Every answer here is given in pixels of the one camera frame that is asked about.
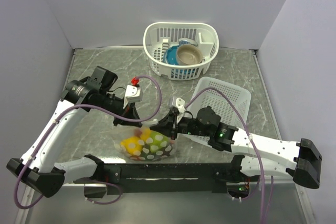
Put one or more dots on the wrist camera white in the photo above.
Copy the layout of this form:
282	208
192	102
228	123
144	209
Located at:
133	94
179	104

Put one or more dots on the fake yellow lemon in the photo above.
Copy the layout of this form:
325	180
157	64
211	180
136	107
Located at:
131	146

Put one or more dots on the clear zip top bag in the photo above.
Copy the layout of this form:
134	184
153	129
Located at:
144	144

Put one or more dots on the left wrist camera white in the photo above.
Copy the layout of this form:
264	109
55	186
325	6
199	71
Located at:
133	94

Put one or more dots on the white dish rack basket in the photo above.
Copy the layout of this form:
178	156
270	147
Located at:
159	37

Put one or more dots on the aluminium frame rail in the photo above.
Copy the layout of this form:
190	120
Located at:
27	199

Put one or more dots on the beige bowl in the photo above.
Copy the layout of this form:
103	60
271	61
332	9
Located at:
187	55

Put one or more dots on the blue plate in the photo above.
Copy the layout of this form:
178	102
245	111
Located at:
170	56

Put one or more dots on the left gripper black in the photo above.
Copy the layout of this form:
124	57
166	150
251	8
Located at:
129	111

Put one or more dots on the fake yellow pear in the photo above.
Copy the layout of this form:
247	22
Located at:
145	134

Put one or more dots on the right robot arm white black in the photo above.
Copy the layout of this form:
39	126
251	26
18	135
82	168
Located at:
261	155

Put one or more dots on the blue patterned white bowl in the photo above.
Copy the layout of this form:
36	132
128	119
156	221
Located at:
187	41

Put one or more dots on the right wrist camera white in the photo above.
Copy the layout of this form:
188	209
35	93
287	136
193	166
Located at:
179	104

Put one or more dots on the fake green apple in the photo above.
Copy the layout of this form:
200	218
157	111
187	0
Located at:
157	141

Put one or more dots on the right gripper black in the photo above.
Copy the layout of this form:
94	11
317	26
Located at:
168	126

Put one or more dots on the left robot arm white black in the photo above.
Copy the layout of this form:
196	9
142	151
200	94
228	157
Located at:
38	167

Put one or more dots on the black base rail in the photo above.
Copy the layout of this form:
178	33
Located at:
164	178

